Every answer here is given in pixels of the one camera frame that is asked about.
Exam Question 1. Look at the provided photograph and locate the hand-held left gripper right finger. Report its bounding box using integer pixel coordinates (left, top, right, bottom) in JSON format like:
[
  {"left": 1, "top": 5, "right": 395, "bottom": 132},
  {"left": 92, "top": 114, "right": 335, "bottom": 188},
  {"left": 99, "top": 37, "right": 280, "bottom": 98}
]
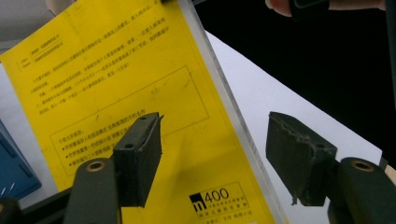
[{"left": 265, "top": 111, "right": 396, "bottom": 224}]

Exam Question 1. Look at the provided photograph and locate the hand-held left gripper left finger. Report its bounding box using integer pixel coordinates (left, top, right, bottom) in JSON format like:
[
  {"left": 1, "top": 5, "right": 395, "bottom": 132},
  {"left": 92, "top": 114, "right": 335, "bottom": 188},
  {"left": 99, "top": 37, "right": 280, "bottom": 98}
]
[{"left": 64, "top": 111, "right": 164, "bottom": 224}]

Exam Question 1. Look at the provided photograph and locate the yellow book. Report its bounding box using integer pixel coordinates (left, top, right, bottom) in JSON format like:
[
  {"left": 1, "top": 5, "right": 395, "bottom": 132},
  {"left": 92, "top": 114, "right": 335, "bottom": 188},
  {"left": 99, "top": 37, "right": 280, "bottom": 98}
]
[{"left": 0, "top": 0, "right": 289, "bottom": 224}]

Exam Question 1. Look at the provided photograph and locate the blue file rack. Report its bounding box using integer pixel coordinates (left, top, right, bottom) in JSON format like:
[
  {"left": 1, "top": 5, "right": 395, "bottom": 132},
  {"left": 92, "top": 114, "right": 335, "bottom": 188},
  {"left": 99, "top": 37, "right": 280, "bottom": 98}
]
[{"left": 0, "top": 119, "right": 43, "bottom": 200}]

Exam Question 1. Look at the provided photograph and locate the black curtain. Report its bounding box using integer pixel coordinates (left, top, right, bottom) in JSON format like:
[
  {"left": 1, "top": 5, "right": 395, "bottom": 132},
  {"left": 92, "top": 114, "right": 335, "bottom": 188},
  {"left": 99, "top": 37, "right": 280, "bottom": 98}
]
[{"left": 192, "top": 0, "right": 396, "bottom": 169}]

